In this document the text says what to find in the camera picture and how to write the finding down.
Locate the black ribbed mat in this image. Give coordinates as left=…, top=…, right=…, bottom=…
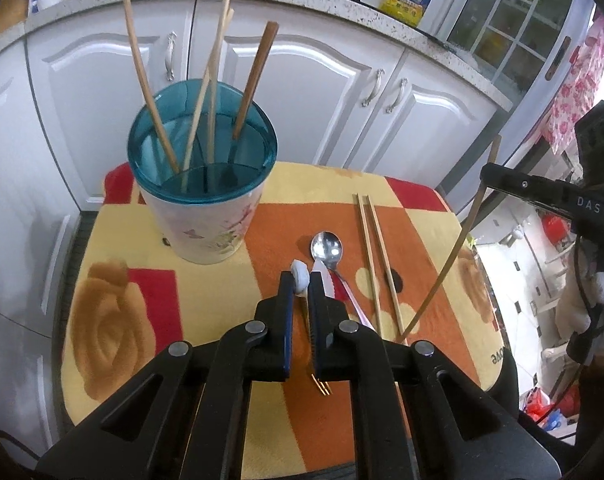
left=64, top=211, right=104, bottom=291

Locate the white utensil holder teal rim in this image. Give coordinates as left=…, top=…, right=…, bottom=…
left=127, top=79, right=279, bottom=265

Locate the light bamboo chopstick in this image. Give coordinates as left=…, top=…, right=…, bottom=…
left=181, top=0, right=233, bottom=195
left=353, top=193, right=383, bottom=335
left=364, top=194, right=409, bottom=346
left=207, top=7, right=235, bottom=165

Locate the gold fork white handle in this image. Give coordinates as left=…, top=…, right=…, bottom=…
left=289, top=259, right=333, bottom=398

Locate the pink floral cloth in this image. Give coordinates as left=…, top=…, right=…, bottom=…
left=540, top=14, right=604, bottom=157

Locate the steel spoon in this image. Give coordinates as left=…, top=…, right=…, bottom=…
left=309, top=231, right=375, bottom=333

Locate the white cabinet door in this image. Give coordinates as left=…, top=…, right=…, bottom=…
left=0, top=40, right=80, bottom=366
left=191, top=0, right=409, bottom=173
left=386, top=52, right=501, bottom=198
left=26, top=0, right=199, bottom=212

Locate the metal cabinet handle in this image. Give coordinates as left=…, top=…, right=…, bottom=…
left=361, top=69, right=385, bottom=108
left=386, top=78, right=409, bottom=114
left=164, top=31, right=177, bottom=82

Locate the red yellow printed blanket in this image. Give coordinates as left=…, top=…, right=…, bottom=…
left=62, top=160, right=507, bottom=480

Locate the white glass door cabinet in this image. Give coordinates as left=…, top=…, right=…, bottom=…
left=446, top=0, right=598, bottom=113

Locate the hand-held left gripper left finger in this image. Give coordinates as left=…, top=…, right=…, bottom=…
left=34, top=270, right=295, bottom=480

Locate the olive brown chopstick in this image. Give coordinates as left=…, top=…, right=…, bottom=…
left=402, top=135, right=502, bottom=340

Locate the black cable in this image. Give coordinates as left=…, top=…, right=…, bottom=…
left=544, top=230, right=600, bottom=413

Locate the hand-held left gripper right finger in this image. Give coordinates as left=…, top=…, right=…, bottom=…
left=307, top=269, right=560, bottom=480

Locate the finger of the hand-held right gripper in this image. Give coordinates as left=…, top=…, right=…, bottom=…
left=480, top=161, right=604, bottom=222

